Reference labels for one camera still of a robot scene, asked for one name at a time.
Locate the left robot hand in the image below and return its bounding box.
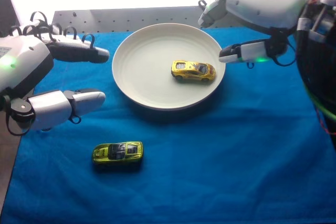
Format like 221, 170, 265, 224
0, 10, 110, 137

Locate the dark curtain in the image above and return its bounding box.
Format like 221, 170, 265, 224
0, 0, 20, 38

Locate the green toy car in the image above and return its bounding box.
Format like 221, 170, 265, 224
91, 141, 144, 168

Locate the white round plate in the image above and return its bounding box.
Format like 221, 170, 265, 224
112, 23, 226, 111

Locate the blue table cloth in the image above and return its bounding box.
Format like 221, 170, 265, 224
0, 26, 336, 224

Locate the grey perforated metal panel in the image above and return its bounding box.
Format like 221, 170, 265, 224
51, 5, 208, 35

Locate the green braided cable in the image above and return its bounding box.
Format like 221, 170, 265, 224
303, 82, 336, 122

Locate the yellow toy car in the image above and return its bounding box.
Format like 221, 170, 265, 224
171, 60, 216, 83

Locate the red twisted wire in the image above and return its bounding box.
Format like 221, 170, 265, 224
314, 103, 336, 137

